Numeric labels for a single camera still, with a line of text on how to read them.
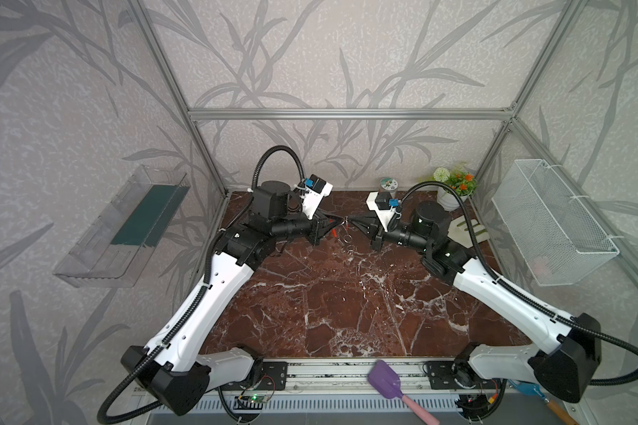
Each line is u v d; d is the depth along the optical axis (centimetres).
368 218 56
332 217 65
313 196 55
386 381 72
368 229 62
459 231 105
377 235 58
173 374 36
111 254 62
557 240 62
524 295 45
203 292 41
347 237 67
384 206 54
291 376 75
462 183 101
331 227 63
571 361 37
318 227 55
